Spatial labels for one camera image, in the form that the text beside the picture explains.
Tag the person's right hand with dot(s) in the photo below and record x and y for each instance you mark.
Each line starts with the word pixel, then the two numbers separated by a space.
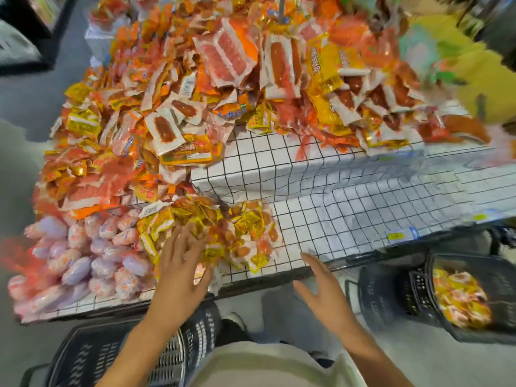
pixel 329 300

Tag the person's left hand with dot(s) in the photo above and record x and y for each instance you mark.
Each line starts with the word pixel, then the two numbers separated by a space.
pixel 177 282

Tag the pile of small snack packets tier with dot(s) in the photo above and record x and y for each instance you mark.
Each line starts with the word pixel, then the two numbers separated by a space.
pixel 242 225

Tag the stack of black baskets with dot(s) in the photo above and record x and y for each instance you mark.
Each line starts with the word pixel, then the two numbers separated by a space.
pixel 121 354

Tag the tiled white display table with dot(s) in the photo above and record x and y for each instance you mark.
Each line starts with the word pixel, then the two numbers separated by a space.
pixel 347 197

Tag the pink sausages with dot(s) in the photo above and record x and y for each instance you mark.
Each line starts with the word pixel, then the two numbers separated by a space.
pixel 72 262

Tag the black shopping basket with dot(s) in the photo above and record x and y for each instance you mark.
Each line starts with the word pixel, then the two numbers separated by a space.
pixel 484 274

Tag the large pile of sausage packets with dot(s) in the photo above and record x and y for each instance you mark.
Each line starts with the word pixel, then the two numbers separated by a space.
pixel 201 84

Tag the red label brown sausage pack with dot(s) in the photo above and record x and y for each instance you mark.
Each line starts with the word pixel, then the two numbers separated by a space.
pixel 466 126

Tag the pile of sausage packets tier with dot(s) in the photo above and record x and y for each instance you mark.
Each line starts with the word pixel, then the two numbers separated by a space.
pixel 435 44

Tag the person's left forearm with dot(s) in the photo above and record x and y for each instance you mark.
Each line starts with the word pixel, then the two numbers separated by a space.
pixel 141 358

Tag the person's right forearm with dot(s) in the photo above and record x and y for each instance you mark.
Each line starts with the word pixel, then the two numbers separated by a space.
pixel 375 358

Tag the person's left shoe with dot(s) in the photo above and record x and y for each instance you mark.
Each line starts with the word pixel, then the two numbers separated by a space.
pixel 234 326

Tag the blue yellow price label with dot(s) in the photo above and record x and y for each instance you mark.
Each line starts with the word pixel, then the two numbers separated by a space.
pixel 401 234

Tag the yellow bin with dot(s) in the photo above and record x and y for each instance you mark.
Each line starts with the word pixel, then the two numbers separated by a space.
pixel 443 32
pixel 488 80

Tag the store shelving with packaged goods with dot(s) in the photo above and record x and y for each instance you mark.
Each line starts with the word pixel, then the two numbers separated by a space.
pixel 32 28

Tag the grey metal pole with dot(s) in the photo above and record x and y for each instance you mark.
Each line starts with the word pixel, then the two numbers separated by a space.
pixel 282 4

